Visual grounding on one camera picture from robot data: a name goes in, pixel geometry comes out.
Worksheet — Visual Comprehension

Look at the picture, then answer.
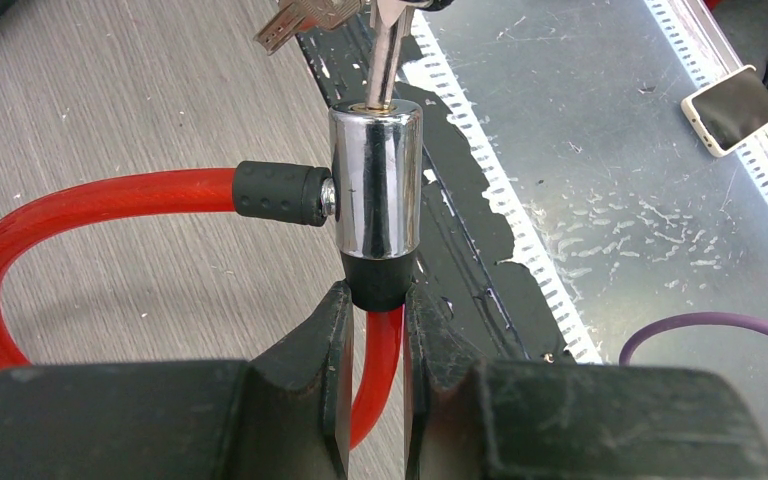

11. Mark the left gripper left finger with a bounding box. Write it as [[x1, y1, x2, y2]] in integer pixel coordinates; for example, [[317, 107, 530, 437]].
[[244, 281, 354, 479]]

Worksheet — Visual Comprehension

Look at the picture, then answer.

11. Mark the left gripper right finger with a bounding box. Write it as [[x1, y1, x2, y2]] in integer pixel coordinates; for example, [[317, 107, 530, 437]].
[[403, 284, 484, 479]]

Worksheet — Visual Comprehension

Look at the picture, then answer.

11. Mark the red cable lock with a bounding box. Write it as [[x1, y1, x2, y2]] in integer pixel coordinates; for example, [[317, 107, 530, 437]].
[[0, 99, 425, 452]]

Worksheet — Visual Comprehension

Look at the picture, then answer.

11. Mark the silver key bunch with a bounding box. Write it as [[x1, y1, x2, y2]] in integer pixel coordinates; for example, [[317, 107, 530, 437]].
[[254, 1, 451, 112]]

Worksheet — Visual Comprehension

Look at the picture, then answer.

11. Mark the white smartphone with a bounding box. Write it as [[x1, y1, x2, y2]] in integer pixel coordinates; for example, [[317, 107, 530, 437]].
[[680, 65, 768, 158]]

